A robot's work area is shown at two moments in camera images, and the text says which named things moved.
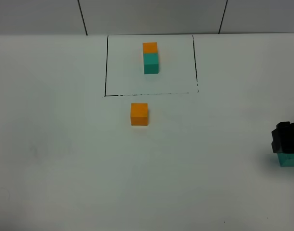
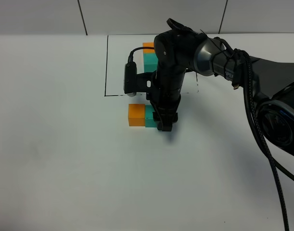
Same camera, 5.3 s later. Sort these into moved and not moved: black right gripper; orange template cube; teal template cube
Moved: black right gripper
Not moved: teal template cube; orange template cube
